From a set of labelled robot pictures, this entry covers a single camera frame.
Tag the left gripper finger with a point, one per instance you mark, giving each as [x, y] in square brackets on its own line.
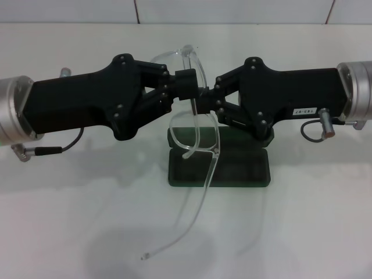
[186, 84]

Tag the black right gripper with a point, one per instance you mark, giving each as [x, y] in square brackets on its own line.
[290, 93]

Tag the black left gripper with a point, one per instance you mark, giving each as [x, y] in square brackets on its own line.
[75, 101]

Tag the clear white glasses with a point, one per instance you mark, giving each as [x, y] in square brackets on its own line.
[186, 50]

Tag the green glasses case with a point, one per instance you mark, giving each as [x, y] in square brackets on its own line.
[241, 171]

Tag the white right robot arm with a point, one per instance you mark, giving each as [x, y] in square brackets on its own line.
[360, 87]

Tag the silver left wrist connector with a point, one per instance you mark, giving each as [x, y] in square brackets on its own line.
[65, 72]

